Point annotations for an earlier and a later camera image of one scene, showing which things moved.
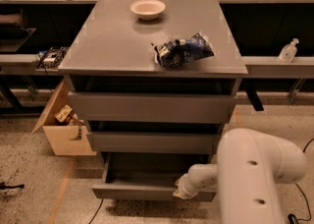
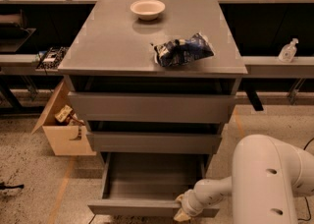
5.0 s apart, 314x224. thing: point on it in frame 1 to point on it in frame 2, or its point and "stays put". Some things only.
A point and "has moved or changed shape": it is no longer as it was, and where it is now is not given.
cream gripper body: x=185 y=186 to x=188 y=203
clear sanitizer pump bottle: x=288 y=51 stays put
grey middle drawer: x=155 y=141 stays put
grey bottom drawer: x=149 y=176 has moved or changed shape
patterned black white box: x=51 y=58 stays put
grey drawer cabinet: x=154 y=75 stays put
